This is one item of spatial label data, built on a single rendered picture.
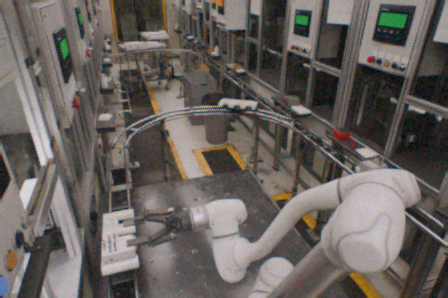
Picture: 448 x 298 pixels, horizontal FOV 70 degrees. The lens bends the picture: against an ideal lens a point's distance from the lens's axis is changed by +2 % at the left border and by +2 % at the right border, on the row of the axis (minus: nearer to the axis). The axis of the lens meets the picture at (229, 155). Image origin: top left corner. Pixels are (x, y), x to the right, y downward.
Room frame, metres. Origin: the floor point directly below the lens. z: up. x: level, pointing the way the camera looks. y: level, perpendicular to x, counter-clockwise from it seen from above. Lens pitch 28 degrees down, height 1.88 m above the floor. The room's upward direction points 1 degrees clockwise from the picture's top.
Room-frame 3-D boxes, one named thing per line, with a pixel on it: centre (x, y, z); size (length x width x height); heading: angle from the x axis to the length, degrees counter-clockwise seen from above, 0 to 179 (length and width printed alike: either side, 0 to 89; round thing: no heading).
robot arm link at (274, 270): (0.85, -0.19, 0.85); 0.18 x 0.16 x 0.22; 151
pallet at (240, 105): (2.97, -0.07, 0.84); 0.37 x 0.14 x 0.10; 77
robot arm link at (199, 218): (0.91, 0.12, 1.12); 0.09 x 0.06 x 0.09; 19
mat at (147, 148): (5.35, 1.59, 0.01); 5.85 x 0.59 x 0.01; 19
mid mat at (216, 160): (3.26, 0.08, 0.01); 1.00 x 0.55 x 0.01; 19
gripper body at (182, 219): (0.89, 0.19, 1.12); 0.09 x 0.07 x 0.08; 109
